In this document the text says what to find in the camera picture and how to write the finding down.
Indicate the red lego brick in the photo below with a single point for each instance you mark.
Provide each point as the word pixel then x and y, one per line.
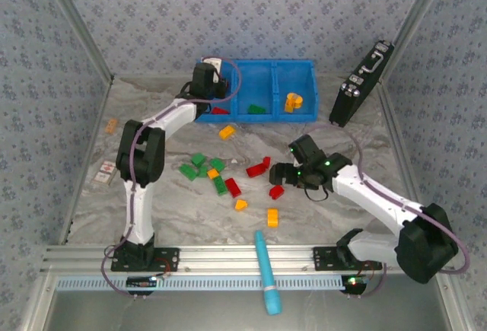
pixel 276 192
pixel 266 162
pixel 220 110
pixel 232 188
pixel 255 170

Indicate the yellow round lego piece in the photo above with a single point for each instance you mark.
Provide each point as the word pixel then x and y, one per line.
pixel 296 99

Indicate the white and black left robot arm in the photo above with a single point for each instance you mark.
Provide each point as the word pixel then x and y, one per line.
pixel 141 156

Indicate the blue three-compartment bin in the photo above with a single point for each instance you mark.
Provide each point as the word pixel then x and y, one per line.
pixel 255 87

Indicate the yellow sloped lego brick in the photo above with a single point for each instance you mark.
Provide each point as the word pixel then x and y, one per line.
pixel 240 205

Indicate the small yellow square lego brick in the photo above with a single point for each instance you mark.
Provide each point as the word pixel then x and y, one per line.
pixel 213 174

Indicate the green sloped lego brick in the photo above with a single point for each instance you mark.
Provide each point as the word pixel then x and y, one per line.
pixel 202 171

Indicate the teal marker pen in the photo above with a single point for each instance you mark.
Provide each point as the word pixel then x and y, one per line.
pixel 266 270

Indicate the small tan block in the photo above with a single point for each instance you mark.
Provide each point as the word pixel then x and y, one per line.
pixel 111 126

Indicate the small circuit board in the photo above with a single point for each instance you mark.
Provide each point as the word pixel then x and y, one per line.
pixel 141 282
pixel 355 281

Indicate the small printed card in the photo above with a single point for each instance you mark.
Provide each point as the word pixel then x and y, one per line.
pixel 104 172

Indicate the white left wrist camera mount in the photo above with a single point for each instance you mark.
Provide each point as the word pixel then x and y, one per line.
pixel 215 65

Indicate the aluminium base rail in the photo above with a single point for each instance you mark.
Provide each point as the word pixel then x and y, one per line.
pixel 228 258

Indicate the aluminium frame post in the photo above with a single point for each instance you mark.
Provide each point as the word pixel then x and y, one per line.
pixel 78 23
pixel 414 19

